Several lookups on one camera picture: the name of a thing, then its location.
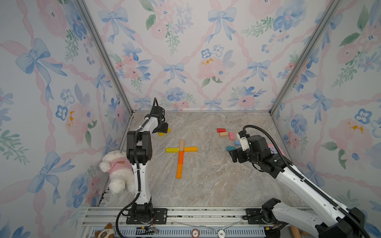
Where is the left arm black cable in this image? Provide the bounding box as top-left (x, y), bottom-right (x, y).
top-left (115, 97), bottom-right (165, 238)

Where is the red-orange block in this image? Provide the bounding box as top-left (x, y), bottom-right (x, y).
top-left (178, 151), bottom-right (184, 166)

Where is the orange small block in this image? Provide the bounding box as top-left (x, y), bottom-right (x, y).
top-left (176, 164), bottom-right (183, 179)

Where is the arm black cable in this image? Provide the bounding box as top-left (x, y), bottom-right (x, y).
top-left (242, 124), bottom-right (371, 238)
top-left (115, 97), bottom-right (165, 238)

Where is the amber yellow block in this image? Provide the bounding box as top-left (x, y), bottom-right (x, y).
top-left (184, 147), bottom-right (198, 152)

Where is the lime yellow block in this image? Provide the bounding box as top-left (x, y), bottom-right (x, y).
top-left (166, 148), bottom-right (180, 153)

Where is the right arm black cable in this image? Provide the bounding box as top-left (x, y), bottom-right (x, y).
top-left (242, 124), bottom-right (371, 238)

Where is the yellow long block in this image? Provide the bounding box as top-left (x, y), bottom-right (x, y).
top-left (157, 128), bottom-right (171, 136)

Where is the brown white plush toy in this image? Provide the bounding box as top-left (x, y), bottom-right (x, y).
top-left (94, 223), bottom-right (115, 238)

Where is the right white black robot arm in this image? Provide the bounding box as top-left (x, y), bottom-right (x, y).
top-left (229, 135), bottom-right (369, 238)

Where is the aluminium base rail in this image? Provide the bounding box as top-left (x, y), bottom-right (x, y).
top-left (76, 207), bottom-right (283, 238)

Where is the pink alarm clock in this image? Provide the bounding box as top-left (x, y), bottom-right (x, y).
top-left (268, 144), bottom-right (286, 156)

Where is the teal block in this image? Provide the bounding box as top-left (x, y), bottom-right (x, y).
top-left (226, 146), bottom-right (236, 151)

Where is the white plush bear pink shirt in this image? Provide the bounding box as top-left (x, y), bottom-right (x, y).
top-left (99, 150), bottom-right (136, 194)

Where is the pink block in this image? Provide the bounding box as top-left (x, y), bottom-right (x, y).
top-left (229, 132), bottom-right (235, 140)

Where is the natural wood block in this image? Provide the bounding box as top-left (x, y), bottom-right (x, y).
top-left (179, 140), bottom-right (185, 152)

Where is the wooden handle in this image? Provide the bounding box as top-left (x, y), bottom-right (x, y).
top-left (290, 226), bottom-right (302, 238)

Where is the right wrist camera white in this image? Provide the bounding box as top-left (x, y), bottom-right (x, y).
top-left (238, 131), bottom-right (250, 151)

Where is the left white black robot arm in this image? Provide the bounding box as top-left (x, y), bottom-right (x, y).
top-left (126, 105), bottom-right (168, 224)

